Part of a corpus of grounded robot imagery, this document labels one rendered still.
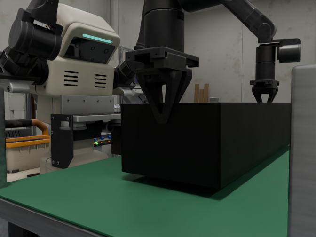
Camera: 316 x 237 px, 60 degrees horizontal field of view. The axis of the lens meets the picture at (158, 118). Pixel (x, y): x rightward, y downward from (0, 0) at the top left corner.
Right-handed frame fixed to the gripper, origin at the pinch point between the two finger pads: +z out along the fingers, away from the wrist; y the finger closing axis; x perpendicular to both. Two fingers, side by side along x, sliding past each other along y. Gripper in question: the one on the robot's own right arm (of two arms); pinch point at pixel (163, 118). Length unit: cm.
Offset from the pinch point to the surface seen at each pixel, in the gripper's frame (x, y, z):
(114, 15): 481, 481, -230
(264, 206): -14.1, 1.6, 10.4
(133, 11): 510, 588, -276
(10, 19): 499, 227, -157
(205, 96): 407, 866, -34
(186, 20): 504, 895, -326
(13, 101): 283, 122, -5
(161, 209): -4.2, -6.3, 10.5
